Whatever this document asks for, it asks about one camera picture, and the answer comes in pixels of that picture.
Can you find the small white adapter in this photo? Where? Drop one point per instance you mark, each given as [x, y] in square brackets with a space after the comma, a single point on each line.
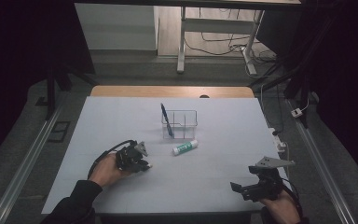
[296, 112]

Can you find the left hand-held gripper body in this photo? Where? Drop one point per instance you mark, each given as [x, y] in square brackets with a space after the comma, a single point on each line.
[130, 157]

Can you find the white paper stick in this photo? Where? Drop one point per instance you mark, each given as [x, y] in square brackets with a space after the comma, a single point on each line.
[149, 166]

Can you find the person's left hand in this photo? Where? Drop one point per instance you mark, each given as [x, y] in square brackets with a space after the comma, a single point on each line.
[107, 171]

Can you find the white desk frame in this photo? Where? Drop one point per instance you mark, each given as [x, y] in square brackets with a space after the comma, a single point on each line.
[211, 25]

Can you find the person's right hand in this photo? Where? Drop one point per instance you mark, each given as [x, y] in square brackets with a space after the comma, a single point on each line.
[281, 210]

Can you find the aluminium floor rail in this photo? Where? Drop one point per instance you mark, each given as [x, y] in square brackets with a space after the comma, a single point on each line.
[320, 161]
[28, 161]

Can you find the white paper table cover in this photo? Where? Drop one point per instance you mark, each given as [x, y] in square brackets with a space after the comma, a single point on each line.
[199, 183]

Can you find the blue pen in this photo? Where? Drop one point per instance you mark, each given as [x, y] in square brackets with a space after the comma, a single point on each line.
[167, 119]

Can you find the wooden table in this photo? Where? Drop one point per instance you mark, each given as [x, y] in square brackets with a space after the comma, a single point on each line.
[167, 91]

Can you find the white power strip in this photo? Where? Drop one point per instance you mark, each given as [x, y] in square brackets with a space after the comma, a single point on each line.
[278, 141]

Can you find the clear plastic pen holder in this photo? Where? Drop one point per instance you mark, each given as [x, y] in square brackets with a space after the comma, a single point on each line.
[185, 123]

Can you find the white green glue stick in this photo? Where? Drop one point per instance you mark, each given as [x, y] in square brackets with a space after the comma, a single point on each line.
[185, 147]

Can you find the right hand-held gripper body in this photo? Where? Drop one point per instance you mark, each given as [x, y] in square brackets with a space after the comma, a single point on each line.
[265, 183]

